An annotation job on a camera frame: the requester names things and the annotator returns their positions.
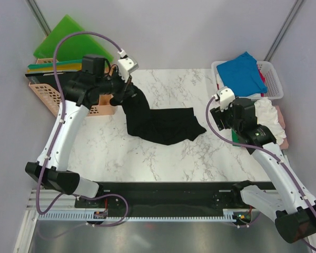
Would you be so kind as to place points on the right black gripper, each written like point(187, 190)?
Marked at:
point(217, 115)

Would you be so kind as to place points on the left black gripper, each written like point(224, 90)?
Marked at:
point(118, 96)

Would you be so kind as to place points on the black t shirt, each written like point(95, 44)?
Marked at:
point(162, 126)

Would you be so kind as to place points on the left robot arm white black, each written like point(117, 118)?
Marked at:
point(97, 77)

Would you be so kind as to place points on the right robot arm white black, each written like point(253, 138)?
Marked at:
point(294, 212)

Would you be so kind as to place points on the green t shirt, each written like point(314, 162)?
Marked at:
point(235, 139)

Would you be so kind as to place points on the white crumpled t shirt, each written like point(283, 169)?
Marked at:
point(267, 115)

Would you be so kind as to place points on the blue folded t shirt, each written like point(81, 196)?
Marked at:
point(242, 75)

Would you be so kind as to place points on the white laundry basket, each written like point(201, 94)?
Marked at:
point(272, 82)

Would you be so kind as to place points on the red garment in basket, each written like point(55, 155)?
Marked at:
point(262, 76)

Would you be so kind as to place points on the green plastic board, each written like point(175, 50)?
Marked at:
point(73, 48)

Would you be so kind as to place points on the pink t shirt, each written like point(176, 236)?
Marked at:
point(281, 136)

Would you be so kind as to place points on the black folder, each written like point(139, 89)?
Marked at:
point(49, 78)

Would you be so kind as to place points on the orange file basket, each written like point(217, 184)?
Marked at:
point(51, 96)

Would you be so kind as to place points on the teal folder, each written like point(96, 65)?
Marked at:
point(50, 64)

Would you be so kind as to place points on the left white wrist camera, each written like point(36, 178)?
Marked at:
point(126, 65)

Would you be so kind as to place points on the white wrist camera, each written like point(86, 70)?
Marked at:
point(225, 97)
point(126, 65)

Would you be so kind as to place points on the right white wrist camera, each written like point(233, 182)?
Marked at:
point(225, 97)

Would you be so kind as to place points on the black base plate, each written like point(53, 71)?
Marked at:
point(166, 198)

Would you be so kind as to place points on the white slotted cable duct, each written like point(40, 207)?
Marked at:
point(92, 215)

